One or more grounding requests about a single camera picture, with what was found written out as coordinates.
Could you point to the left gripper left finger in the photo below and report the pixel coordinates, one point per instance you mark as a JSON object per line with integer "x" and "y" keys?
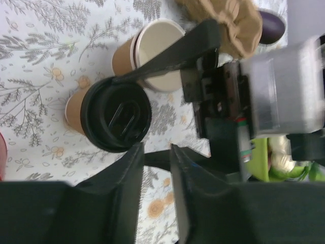
{"x": 101, "y": 209}

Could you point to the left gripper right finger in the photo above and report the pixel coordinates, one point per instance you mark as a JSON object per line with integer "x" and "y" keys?
{"x": 210, "y": 210}

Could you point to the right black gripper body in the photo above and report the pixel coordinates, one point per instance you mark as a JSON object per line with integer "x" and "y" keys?
{"x": 217, "y": 92}

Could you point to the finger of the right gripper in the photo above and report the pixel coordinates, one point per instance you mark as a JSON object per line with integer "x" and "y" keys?
{"x": 193, "y": 160}
{"x": 203, "y": 41}

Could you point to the brown paper coffee cup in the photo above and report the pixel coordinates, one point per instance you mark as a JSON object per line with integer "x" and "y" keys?
{"x": 150, "y": 41}

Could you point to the black coffee cup lid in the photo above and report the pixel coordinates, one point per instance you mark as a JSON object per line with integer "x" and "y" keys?
{"x": 114, "y": 117}

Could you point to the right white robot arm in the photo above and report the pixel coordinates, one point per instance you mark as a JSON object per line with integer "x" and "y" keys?
{"x": 304, "y": 147}

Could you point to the brown cardboard cup carrier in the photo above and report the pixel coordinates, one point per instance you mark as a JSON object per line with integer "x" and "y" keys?
{"x": 240, "y": 23}

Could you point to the green plastic basket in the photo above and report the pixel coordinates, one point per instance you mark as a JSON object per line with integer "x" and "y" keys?
{"x": 258, "y": 166}

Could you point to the small white toy cabbage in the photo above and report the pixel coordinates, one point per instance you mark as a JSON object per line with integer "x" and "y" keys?
{"x": 281, "y": 154}

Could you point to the purple toy eggplant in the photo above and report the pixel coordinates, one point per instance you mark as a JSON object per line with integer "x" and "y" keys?
{"x": 273, "y": 28}

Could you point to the green toy cabbage head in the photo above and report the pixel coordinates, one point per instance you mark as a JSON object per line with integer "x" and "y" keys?
{"x": 312, "y": 171}

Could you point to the red plastic cup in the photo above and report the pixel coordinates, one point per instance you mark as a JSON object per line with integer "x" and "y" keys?
{"x": 3, "y": 157}

